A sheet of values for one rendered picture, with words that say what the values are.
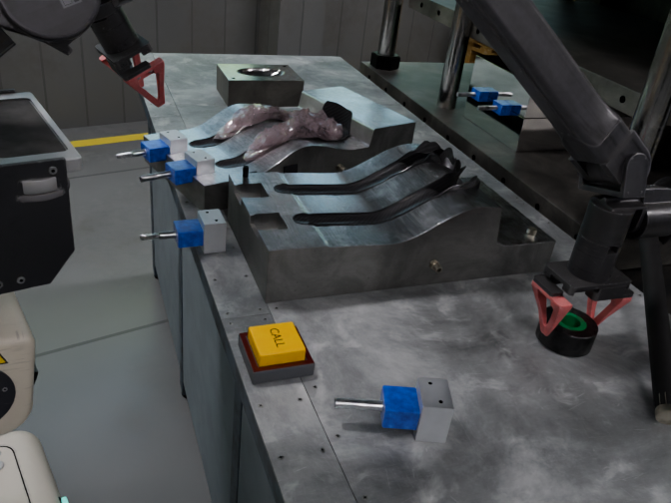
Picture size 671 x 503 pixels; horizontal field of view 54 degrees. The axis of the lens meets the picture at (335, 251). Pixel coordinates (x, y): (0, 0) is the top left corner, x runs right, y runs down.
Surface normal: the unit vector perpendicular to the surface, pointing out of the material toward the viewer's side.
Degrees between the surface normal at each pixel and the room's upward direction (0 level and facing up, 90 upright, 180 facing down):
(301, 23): 90
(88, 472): 0
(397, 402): 0
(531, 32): 76
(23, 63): 90
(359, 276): 90
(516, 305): 0
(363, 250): 90
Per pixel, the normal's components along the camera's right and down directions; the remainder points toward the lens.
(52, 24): 0.37, 0.24
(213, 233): 0.37, 0.50
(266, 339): 0.11, -0.86
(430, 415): 0.01, 0.50
